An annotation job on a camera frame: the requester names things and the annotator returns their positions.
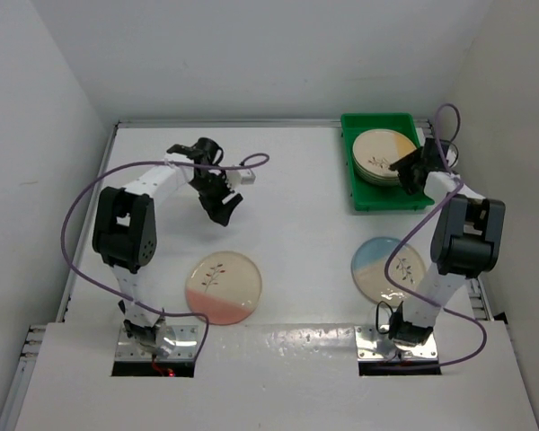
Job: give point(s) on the yellow cream plate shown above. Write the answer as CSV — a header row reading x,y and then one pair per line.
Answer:
x,y
374,151

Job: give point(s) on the green cream plate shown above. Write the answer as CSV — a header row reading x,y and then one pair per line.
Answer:
x,y
377,180

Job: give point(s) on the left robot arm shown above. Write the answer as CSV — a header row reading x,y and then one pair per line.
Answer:
x,y
125,233

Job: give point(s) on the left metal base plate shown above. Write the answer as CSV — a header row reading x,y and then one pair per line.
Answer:
x,y
170,343

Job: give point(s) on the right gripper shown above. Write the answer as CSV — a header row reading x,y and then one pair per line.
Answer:
x,y
402,166

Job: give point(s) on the green plastic bin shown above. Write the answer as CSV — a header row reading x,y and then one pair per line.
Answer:
x,y
368,197

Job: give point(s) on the metal base plate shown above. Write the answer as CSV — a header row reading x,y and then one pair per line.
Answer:
x,y
376,348
170,343

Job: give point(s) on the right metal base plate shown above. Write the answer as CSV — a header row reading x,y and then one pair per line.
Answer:
x,y
376,348

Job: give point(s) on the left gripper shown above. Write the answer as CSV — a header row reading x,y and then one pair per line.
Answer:
x,y
217,211

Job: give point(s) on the pink cream plate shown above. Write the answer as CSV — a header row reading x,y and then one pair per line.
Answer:
x,y
226,286

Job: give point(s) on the blue cream plate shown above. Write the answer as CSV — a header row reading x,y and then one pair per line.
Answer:
x,y
367,269

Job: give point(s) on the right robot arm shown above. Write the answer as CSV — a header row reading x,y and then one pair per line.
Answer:
x,y
466,241

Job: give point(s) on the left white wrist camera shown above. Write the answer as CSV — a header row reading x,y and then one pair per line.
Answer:
x,y
240,177

